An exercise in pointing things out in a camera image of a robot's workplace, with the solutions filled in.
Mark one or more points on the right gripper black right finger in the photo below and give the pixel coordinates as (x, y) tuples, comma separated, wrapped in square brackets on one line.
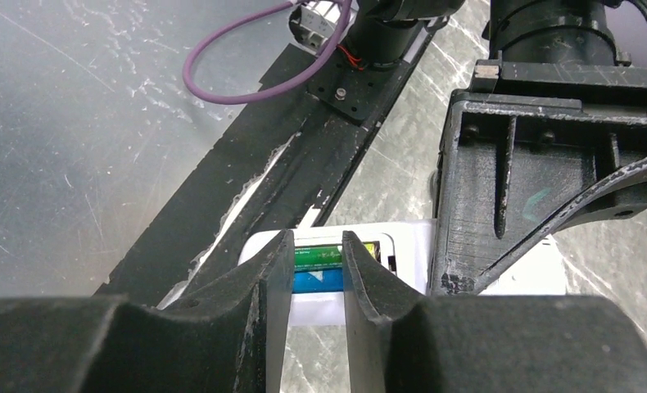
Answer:
[(399, 340)]

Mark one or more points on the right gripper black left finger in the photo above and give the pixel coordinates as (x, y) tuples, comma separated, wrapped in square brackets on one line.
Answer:
[(229, 336)]

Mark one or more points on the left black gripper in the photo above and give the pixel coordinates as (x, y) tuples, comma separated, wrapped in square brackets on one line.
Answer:
[(514, 169)]

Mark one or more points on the blue battery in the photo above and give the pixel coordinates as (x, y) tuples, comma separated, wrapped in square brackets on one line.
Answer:
[(329, 280)]

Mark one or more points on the white remote control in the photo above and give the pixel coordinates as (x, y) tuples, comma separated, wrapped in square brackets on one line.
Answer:
[(406, 248)]

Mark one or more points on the green battery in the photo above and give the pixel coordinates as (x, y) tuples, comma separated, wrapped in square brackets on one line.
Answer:
[(316, 258)]

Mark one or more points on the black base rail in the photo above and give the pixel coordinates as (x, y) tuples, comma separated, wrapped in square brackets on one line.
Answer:
[(281, 162)]

